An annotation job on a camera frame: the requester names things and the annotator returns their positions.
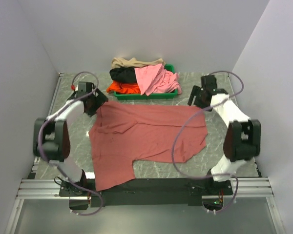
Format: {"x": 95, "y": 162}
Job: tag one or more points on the black t shirt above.
{"x": 123, "y": 75}

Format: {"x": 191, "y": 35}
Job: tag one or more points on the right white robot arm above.
{"x": 243, "y": 137}

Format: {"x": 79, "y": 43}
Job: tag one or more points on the orange t shirt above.
{"x": 123, "y": 88}

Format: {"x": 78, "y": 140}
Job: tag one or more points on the light pink t shirt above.
{"x": 156, "y": 79}

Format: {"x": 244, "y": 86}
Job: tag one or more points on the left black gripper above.
{"x": 100, "y": 100}

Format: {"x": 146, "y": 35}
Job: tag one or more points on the green plastic tray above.
{"x": 170, "y": 95}

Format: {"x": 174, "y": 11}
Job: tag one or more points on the black base crossbar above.
{"x": 164, "y": 191}

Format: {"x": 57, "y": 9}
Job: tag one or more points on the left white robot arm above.
{"x": 51, "y": 140}

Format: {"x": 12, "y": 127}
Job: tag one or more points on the dusty rose t shirt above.
{"x": 124, "y": 133}

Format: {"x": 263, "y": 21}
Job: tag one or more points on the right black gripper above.
{"x": 196, "y": 91}

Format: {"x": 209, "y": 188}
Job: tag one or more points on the beige t shirt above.
{"x": 133, "y": 62}

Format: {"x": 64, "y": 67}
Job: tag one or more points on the aluminium frame rail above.
{"x": 32, "y": 188}

